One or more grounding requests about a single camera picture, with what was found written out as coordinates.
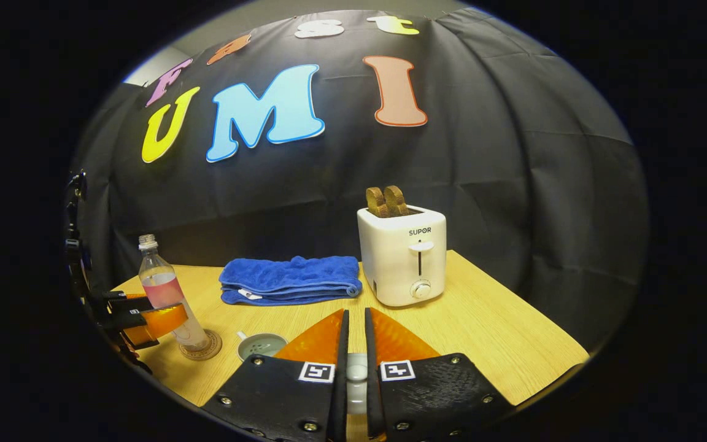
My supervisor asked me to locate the white blue teacup lid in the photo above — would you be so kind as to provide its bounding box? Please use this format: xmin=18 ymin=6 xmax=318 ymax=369
xmin=346 ymin=353 xmax=368 ymax=416

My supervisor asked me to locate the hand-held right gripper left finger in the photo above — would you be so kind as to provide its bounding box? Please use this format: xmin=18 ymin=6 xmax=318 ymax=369
xmin=201 ymin=308 xmax=350 ymax=442

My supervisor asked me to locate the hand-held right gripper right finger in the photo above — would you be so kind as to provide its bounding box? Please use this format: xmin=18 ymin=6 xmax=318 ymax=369
xmin=364 ymin=307 xmax=517 ymax=442

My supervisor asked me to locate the clear water bottle pink label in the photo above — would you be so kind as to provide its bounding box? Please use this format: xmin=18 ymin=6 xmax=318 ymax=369
xmin=138 ymin=234 xmax=210 ymax=352

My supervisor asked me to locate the brown toast slice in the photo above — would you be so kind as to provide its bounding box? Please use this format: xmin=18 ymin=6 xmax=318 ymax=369
xmin=366 ymin=187 xmax=391 ymax=219
xmin=383 ymin=185 xmax=410 ymax=217

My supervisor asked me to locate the round brown coaster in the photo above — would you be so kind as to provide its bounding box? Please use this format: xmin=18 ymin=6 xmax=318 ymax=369
xmin=178 ymin=329 xmax=223 ymax=362

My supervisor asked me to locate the folded blue towel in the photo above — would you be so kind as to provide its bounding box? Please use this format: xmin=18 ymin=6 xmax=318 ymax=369
xmin=218 ymin=256 xmax=363 ymax=306

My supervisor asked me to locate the white toaster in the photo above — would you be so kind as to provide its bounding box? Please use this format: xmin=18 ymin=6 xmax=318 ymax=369
xmin=357 ymin=204 xmax=447 ymax=308

